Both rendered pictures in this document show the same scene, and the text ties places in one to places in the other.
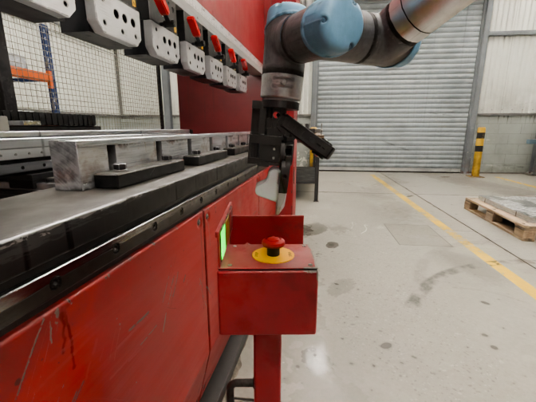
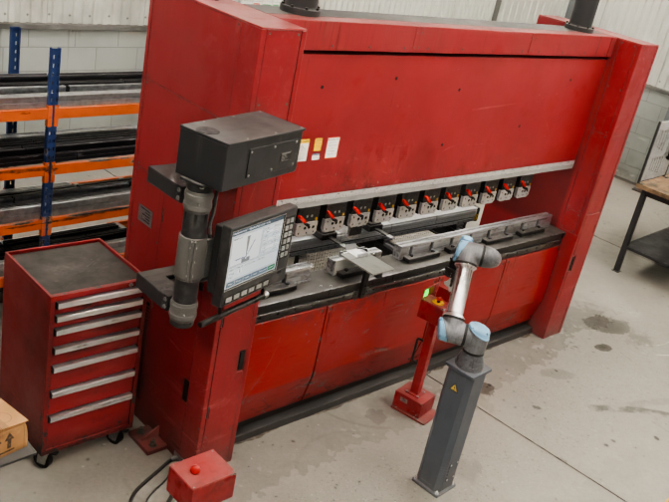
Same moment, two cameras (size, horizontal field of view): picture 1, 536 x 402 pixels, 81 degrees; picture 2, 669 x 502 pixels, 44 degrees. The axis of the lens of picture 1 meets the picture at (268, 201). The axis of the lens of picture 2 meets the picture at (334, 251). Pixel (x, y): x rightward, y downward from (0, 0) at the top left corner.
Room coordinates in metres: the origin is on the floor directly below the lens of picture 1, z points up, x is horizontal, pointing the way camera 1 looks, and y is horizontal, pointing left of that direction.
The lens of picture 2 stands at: (-3.61, -1.81, 2.88)
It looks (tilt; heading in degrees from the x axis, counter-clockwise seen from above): 23 degrees down; 32
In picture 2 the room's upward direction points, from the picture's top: 12 degrees clockwise
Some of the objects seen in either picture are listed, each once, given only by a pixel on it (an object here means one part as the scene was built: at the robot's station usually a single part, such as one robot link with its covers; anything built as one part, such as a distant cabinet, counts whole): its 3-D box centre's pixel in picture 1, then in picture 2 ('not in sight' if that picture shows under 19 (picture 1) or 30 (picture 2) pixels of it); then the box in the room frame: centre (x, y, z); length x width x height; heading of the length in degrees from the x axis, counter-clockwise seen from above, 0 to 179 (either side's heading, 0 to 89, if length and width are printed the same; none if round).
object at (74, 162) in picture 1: (216, 143); (479, 233); (1.42, 0.23, 0.92); 1.67 x 0.06 x 0.10; 169
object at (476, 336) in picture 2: not in sight; (476, 337); (0.02, -0.47, 0.94); 0.13 x 0.12 x 0.14; 117
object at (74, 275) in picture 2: not in sight; (71, 354); (-1.24, 1.08, 0.50); 0.50 x 0.50 x 1.00; 79
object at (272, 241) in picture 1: (273, 248); not in sight; (0.50, -0.01, 0.79); 0.04 x 0.04 x 0.04
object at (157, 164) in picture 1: (147, 171); (421, 256); (0.76, 0.29, 0.89); 0.30 x 0.05 x 0.03; 169
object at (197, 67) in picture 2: not in sight; (194, 237); (-0.75, 0.81, 1.15); 0.85 x 0.25 x 2.30; 79
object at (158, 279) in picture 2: not in sight; (189, 283); (-1.15, 0.43, 1.18); 0.40 x 0.24 x 0.07; 169
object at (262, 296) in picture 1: (267, 260); (439, 304); (0.55, 0.00, 0.75); 0.20 x 0.16 x 0.18; 1
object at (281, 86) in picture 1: (281, 89); not in sight; (0.60, -0.02, 1.06); 0.08 x 0.08 x 0.05
